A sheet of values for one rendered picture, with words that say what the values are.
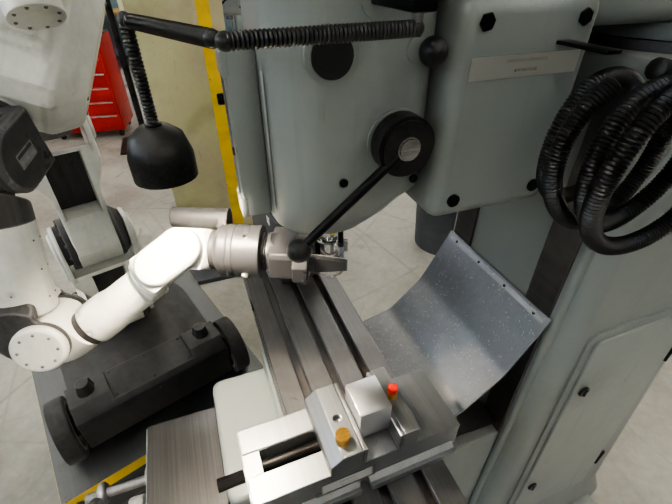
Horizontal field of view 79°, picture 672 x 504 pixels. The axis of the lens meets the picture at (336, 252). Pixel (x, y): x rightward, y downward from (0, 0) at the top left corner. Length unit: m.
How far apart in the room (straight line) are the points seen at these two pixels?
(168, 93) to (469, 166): 1.91
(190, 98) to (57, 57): 1.57
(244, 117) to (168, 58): 1.76
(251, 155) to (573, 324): 0.62
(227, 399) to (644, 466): 1.70
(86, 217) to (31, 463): 1.25
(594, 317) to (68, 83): 0.93
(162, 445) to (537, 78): 1.00
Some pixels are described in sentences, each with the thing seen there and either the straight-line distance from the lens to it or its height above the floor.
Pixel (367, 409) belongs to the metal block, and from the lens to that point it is 0.65.
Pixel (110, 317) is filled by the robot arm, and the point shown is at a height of 1.16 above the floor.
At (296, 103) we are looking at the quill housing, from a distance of 0.45.
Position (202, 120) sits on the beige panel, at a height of 0.94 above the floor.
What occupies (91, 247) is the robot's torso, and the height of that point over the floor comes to 1.02.
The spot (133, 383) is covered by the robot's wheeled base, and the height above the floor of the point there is 0.59.
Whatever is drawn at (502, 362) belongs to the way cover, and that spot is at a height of 0.99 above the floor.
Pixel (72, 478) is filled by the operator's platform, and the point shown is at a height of 0.40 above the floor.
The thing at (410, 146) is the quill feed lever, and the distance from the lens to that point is 0.47.
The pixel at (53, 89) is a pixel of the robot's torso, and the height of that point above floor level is 1.47.
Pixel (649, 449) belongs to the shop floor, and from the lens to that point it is 2.24.
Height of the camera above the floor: 1.63
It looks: 36 degrees down
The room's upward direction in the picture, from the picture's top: straight up
